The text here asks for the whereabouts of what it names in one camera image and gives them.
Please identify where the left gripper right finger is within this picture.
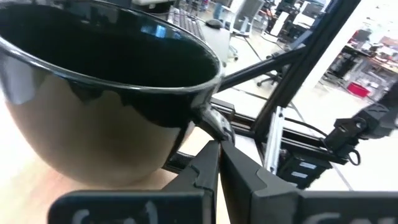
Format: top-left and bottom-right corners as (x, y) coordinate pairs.
(219, 141), (398, 224)

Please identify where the glossy black ceramic mug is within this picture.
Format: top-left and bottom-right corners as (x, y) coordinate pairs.
(0, 0), (236, 189)

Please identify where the black cable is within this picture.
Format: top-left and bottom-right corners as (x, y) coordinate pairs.
(284, 117), (329, 138)

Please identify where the red plastic bin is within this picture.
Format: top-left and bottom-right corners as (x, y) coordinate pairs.
(346, 81), (371, 98)

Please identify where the black aluminium rig frame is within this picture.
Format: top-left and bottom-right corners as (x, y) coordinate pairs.
(161, 0), (363, 190)

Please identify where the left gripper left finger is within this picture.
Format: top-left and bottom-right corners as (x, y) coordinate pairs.
(47, 139), (221, 224)

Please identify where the black computer keyboard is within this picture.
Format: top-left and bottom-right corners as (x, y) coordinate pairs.
(167, 6), (208, 42)

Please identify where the black computer mouse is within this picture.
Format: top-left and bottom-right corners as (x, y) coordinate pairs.
(205, 18), (224, 30)

